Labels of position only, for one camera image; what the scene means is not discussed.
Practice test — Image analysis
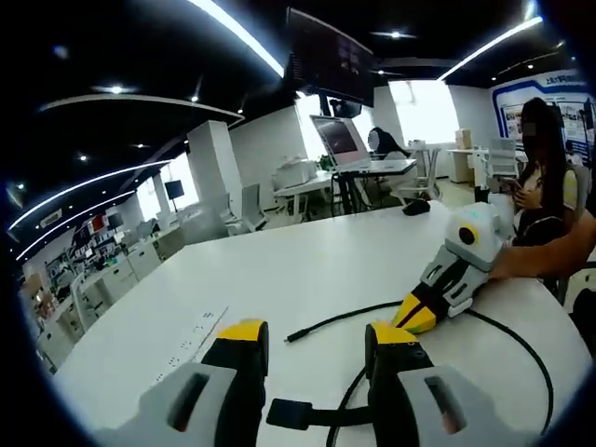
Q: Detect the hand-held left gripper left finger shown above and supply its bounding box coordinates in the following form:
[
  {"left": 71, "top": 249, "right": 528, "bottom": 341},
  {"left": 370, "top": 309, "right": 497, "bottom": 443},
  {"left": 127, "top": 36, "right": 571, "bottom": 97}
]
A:
[{"left": 92, "top": 318, "right": 272, "bottom": 447}]

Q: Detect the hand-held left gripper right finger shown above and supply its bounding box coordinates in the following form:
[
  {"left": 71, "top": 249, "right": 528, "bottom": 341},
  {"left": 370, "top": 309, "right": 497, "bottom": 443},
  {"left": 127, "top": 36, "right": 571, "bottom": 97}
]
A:
[{"left": 364, "top": 320, "right": 519, "bottom": 447}]

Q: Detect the black Velcro strap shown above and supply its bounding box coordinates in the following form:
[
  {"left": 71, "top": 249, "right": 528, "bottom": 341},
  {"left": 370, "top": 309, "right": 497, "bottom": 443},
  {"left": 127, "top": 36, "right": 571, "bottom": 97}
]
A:
[{"left": 265, "top": 398, "right": 373, "bottom": 432}]

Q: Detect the black charging cable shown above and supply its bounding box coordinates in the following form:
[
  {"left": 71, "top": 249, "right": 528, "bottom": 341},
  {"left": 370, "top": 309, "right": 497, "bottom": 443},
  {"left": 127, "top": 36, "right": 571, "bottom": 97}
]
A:
[{"left": 285, "top": 300, "right": 555, "bottom": 447}]

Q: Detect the white desk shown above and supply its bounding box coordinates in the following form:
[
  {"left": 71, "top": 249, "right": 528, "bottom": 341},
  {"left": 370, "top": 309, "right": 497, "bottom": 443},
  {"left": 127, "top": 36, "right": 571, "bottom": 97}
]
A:
[{"left": 50, "top": 199, "right": 583, "bottom": 447}]

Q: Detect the white power strip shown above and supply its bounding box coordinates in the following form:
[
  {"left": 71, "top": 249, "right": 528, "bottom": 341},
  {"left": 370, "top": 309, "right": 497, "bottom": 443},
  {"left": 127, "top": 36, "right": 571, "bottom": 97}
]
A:
[{"left": 147, "top": 305, "right": 232, "bottom": 391}]

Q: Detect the small black object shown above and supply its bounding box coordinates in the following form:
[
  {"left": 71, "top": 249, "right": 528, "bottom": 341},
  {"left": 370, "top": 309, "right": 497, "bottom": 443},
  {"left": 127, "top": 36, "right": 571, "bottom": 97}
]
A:
[{"left": 401, "top": 198, "right": 431, "bottom": 217}]

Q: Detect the tilted screen on stand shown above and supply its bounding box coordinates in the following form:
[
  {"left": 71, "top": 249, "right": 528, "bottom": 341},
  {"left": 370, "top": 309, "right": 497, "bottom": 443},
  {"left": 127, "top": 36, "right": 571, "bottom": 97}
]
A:
[{"left": 309, "top": 115, "right": 374, "bottom": 169}]

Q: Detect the white printer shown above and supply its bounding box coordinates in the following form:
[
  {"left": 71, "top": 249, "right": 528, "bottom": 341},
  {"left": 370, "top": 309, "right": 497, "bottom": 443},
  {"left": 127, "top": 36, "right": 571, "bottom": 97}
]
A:
[{"left": 271, "top": 157, "right": 318, "bottom": 190}]

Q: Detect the shelf with coloured boxes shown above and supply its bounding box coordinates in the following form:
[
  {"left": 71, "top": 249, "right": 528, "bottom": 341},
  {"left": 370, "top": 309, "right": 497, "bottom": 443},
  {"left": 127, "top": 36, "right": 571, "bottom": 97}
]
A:
[{"left": 69, "top": 211, "right": 128, "bottom": 263}]

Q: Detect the black monitor on stand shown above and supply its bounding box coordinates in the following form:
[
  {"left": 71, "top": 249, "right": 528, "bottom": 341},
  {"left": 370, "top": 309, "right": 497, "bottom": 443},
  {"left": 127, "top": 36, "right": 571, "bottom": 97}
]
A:
[{"left": 163, "top": 180, "right": 185, "bottom": 211}]

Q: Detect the white square pillar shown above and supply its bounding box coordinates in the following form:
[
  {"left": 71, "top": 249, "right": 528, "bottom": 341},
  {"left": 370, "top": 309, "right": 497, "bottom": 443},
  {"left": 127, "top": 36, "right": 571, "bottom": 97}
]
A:
[{"left": 186, "top": 119, "right": 244, "bottom": 239}]

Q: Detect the black hanging monitor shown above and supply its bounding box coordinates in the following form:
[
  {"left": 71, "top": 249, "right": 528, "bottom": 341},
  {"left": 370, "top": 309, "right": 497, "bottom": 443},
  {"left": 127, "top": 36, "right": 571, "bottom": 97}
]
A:
[{"left": 285, "top": 6, "right": 377, "bottom": 109}]

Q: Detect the long ceiling light strip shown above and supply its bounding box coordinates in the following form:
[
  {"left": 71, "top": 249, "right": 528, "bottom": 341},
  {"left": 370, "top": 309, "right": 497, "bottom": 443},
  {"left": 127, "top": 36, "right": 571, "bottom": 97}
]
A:
[{"left": 185, "top": 0, "right": 286, "bottom": 78}]

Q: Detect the blue wall poster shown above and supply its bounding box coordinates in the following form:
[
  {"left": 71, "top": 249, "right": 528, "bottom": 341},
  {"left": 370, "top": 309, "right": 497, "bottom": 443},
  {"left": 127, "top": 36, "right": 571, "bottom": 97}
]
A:
[{"left": 491, "top": 69, "right": 596, "bottom": 157}]

